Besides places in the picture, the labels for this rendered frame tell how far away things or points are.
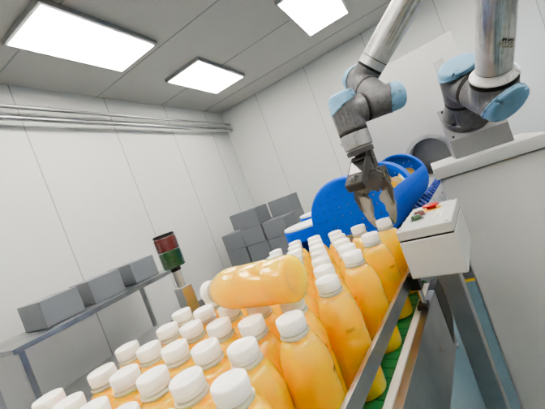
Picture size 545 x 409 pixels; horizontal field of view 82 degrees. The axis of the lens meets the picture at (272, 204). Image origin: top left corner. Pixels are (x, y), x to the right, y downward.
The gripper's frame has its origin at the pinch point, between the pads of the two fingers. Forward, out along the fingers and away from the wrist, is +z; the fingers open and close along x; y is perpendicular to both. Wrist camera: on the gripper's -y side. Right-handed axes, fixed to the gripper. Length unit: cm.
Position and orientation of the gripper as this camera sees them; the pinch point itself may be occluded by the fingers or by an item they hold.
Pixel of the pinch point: (383, 221)
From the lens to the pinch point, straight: 86.5
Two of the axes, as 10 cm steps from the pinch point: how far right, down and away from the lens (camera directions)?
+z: 3.5, 9.3, 0.2
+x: -7.6, 2.8, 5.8
